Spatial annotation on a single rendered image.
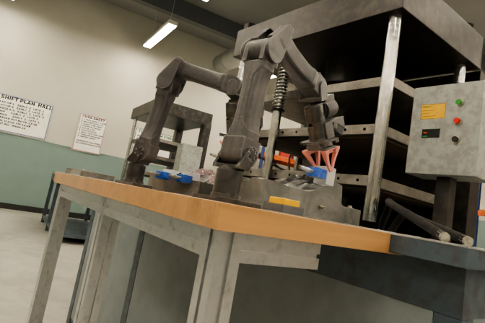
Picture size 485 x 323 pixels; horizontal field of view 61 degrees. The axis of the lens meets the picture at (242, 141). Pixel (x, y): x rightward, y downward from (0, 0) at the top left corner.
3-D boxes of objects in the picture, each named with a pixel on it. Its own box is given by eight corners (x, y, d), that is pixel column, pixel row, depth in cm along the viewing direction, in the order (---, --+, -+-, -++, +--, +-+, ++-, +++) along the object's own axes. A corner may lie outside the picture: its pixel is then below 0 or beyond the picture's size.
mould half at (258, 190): (258, 208, 122) (265, 164, 124) (210, 199, 142) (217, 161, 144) (359, 226, 151) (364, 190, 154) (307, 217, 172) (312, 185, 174)
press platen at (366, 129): (379, 133, 190) (381, 122, 191) (237, 138, 277) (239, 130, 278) (453, 165, 234) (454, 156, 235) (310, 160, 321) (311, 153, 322)
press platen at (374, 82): (390, 84, 196) (391, 74, 197) (247, 104, 283) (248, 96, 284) (457, 122, 238) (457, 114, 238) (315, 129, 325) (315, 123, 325)
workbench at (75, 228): (49, 242, 464) (68, 165, 478) (39, 221, 629) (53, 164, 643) (111, 249, 497) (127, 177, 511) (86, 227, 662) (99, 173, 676)
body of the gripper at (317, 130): (314, 143, 129) (309, 120, 128) (340, 143, 121) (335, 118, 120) (300, 148, 125) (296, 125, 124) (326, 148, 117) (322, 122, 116)
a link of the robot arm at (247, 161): (230, 147, 101) (215, 141, 97) (258, 148, 95) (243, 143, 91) (226, 171, 100) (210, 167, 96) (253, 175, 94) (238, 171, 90)
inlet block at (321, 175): (304, 176, 115) (307, 158, 116) (291, 175, 119) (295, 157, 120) (333, 186, 123) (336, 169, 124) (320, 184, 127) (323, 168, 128)
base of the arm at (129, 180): (136, 164, 154) (118, 161, 150) (158, 166, 137) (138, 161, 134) (132, 185, 153) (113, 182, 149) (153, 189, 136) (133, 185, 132)
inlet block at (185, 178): (172, 184, 139) (176, 168, 139) (162, 182, 142) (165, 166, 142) (197, 189, 149) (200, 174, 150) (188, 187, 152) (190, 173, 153)
